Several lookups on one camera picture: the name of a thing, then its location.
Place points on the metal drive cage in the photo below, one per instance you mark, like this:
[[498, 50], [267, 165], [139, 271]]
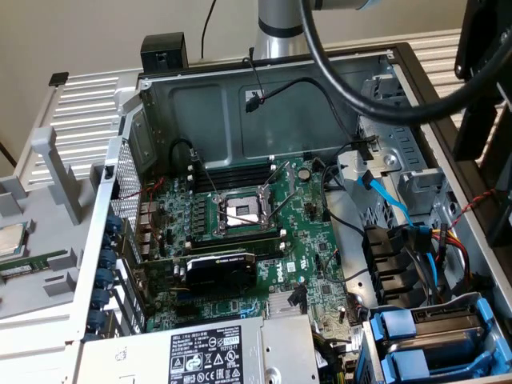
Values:
[[400, 146]]

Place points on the green motherboard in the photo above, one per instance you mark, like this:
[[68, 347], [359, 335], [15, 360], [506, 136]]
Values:
[[304, 248]]

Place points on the small black box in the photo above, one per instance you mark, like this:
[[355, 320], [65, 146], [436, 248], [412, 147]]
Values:
[[164, 50]]

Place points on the blue slot latch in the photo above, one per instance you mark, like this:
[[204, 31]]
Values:
[[97, 320], [105, 278], [108, 258], [114, 222], [101, 298]]

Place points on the open PC case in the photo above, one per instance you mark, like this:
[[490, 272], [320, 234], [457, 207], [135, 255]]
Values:
[[208, 120]]

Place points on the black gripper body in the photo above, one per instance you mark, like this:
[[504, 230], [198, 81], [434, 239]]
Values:
[[484, 40]]

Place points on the grey parts rack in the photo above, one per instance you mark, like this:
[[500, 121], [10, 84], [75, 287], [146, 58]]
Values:
[[52, 240]]

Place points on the metal socket cover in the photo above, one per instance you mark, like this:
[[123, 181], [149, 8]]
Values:
[[289, 176]]

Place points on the silver heat sink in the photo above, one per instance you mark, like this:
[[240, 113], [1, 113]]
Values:
[[278, 306]]

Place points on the coin battery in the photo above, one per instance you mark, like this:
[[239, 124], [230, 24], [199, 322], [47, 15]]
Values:
[[305, 173]]

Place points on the metal locking lever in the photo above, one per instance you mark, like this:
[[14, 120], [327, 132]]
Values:
[[206, 176], [282, 206]]

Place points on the empty blue disk carrier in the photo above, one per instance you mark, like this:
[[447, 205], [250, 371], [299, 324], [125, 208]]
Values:
[[404, 364]]

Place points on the grey power supply unit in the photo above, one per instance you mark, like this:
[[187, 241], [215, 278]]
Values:
[[288, 348]]

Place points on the black plastic shroud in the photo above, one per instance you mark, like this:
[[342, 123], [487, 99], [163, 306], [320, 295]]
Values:
[[384, 260]]

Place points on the CPU socket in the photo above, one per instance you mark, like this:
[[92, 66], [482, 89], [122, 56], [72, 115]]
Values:
[[240, 210]]

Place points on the silver CPU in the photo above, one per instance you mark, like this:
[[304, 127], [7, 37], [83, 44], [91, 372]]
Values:
[[11, 240]]

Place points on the black graphics card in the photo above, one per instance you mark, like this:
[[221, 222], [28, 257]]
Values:
[[220, 274]]

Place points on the blue drive caddy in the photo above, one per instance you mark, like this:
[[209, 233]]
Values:
[[370, 356]]

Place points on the green RAM stick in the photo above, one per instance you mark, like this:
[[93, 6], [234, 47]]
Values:
[[24, 266]]

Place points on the hard disk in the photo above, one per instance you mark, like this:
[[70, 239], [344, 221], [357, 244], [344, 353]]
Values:
[[394, 324]]

